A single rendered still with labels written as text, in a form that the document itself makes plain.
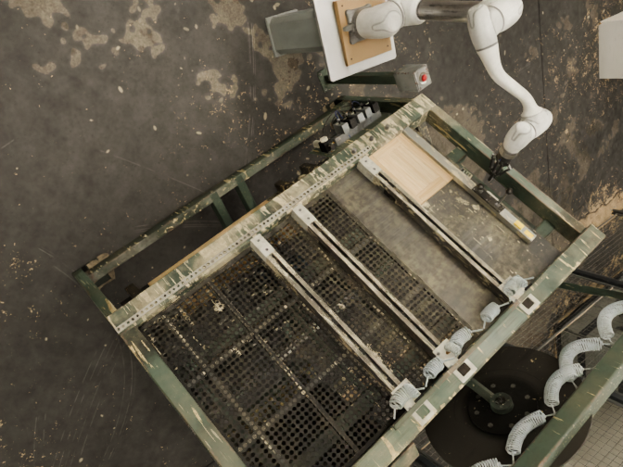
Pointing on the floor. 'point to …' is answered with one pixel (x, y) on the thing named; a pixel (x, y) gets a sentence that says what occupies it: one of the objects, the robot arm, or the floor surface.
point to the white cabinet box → (611, 47)
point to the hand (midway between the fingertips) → (492, 175)
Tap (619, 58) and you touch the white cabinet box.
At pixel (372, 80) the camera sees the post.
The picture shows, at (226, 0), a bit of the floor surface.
